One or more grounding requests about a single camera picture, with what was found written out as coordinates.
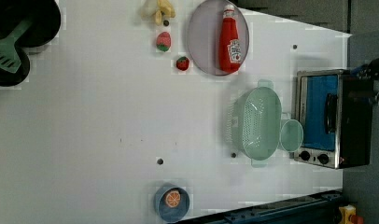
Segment blue bowl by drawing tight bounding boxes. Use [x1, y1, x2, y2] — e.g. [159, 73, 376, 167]
[154, 183, 190, 223]

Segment grey round plate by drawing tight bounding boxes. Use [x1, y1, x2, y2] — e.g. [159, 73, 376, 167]
[187, 0, 249, 76]

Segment silver toaster oven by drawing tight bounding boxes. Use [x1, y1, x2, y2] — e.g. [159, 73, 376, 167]
[294, 69, 374, 169]

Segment small black utensil holder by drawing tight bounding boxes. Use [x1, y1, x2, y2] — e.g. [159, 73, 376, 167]
[0, 48, 30, 87]

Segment red ketchup bottle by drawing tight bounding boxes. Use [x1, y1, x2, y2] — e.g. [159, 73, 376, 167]
[218, 5, 242, 74]

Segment mint green cup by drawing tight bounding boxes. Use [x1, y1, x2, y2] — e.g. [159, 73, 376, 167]
[279, 113, 303, 152]

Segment large black utensil holder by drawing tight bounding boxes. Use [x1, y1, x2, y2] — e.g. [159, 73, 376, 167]
[0, 0, 62, 48]

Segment peeled toy banana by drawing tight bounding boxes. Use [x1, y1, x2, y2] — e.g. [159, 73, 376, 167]
[140, 0, 175, 26]

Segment yellow red emergency button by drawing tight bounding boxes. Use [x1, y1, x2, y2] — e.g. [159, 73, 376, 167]
[339, 204, 364, 224]

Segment toy orange slice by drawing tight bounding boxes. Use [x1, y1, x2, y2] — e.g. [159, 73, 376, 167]
[165, 190, 181, 208]

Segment blue table frame rail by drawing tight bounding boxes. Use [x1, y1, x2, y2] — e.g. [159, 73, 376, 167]
[175, 190, 345, 224]

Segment red toy strawberry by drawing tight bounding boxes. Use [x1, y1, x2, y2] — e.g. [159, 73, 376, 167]
[175, 56, 190, 71]

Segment mint green plastic strainer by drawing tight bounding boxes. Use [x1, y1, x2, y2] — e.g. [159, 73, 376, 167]
[230, 79, 282, 168]

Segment green spatula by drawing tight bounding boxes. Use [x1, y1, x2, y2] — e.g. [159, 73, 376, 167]
[0, 16, 33, 73]

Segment pink toy strawberry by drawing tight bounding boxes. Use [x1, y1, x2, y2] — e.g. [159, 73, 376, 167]
[156, 32, 172, 52]

